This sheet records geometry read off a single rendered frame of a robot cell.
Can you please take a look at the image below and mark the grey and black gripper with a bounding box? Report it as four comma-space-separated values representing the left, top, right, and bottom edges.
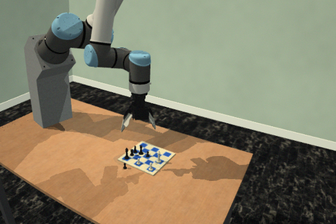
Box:
121, 93, 156, 132

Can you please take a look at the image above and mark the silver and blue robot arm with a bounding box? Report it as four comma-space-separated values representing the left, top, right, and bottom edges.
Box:
37, 0, 151, 94

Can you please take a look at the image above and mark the blue and cream chessboard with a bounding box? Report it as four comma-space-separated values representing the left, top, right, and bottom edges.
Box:
118, 141, 175, 176

